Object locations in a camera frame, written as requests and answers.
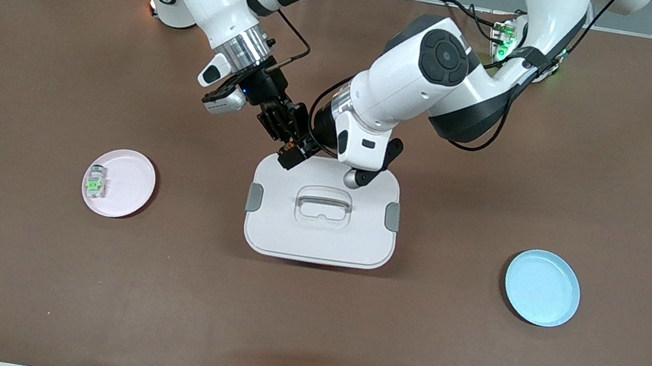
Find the light blue round plate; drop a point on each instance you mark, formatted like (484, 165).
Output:
(546, 289)

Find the brown table mat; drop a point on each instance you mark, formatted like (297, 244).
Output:
(300, 338)

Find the white lidded box grey clips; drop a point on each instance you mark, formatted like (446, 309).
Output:
(316, 241)

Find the pink round plate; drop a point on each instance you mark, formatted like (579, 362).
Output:
(130, 187)

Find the green and clear switch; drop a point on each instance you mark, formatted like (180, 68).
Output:
(95, 184)

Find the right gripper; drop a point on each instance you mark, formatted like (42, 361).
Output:
(266, 88)

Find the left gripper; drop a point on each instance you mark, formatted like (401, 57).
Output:
(320, 124)

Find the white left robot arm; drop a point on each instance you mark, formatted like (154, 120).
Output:
(446, 57)

